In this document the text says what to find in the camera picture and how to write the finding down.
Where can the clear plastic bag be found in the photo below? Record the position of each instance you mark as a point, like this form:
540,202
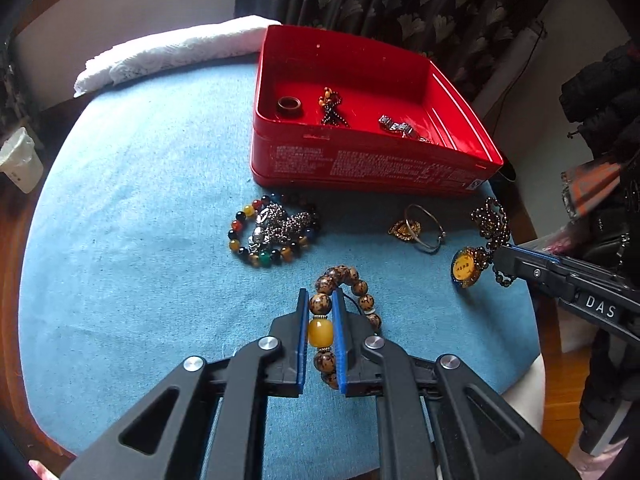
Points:
567,240

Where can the red tin box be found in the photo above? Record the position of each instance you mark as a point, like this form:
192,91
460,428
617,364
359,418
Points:
360,110

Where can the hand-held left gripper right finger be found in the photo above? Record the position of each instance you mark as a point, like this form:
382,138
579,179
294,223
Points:
339,340

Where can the gold brooch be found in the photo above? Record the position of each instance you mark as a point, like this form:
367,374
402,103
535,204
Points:
402,231

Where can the person's dark clothing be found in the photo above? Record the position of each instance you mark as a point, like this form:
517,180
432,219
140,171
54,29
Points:
610,395

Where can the white trash bin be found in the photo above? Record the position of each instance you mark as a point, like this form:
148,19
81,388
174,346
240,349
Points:
17,165

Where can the black padded jacket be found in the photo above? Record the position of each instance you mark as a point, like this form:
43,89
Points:
605,95

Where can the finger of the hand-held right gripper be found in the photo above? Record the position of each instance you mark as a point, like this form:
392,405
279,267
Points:
525,267

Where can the brown wooden bangle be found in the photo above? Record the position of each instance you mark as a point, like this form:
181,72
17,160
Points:
290,107

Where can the white rolled sheet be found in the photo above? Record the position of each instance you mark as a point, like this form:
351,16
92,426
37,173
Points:
515,75

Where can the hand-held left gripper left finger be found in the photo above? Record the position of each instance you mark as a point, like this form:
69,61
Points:
300,340

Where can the thin metal bangle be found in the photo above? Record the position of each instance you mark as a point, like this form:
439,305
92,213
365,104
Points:
425,247

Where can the white lace cloth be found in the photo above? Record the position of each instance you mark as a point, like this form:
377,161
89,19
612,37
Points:
165,50

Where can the dark leaf-patterned curtain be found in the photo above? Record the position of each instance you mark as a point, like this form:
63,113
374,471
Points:
400,0
12,90

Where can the silver metal watch band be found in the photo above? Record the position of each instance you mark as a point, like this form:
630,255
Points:
400,127

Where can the blue tablecloth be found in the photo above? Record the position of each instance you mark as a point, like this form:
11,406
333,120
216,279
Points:
150,260

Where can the pink cloth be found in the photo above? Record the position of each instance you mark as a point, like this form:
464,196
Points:
42,470

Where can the orange packet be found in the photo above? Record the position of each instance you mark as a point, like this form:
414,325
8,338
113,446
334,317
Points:
590,187

